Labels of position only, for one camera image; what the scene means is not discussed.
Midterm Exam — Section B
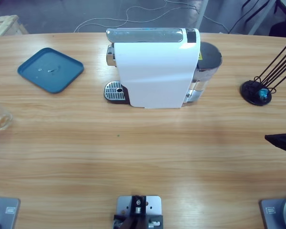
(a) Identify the black capsule holder with rods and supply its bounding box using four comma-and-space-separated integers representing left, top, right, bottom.
240, 39, 286, 106

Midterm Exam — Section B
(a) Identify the black floor cable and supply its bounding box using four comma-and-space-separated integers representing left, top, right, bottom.
227, 4, 260, 34

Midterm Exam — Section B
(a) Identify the teal coffee capsule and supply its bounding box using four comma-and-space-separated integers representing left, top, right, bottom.
257, 89, 269, 100

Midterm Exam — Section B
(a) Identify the silver coffee machine lever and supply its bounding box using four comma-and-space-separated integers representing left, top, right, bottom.
106, 28, 184, 44

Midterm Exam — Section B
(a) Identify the white floor cable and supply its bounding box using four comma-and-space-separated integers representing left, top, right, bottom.
73, 0, 229, 34

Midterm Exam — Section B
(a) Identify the black office chair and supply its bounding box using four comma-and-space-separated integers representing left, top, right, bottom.
242, 0, 286, 39

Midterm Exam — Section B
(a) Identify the grey mount plate dark post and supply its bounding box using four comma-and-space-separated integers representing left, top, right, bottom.
113, 195, 164, 229

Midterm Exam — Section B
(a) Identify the light wooden crate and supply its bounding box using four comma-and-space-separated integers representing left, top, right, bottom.
0, 14, 29, 38

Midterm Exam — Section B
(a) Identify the teal square plastic tray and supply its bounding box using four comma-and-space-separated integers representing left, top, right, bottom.
17, 47, 84, 94

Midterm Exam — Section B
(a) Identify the clear drinking glass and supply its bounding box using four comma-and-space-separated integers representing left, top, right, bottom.
0, 99, 14, 131

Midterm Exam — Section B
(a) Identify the white capsule coffee machine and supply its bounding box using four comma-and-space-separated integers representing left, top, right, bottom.
106, 27, 202, 110

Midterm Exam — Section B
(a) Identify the arm grey base plate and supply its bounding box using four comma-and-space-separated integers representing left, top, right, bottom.
259, 195, 286, 229
0, 195, 21, 229

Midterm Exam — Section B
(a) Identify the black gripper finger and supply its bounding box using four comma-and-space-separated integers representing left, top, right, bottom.
264, 133, 286, 155

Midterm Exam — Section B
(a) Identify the white metal table leg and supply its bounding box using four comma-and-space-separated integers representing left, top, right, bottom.
195, 0, 209, 31
247, 0, 277, 35

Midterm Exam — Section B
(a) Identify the black drip tray metal grate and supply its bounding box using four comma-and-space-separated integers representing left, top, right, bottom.
103, 80, 130, 105

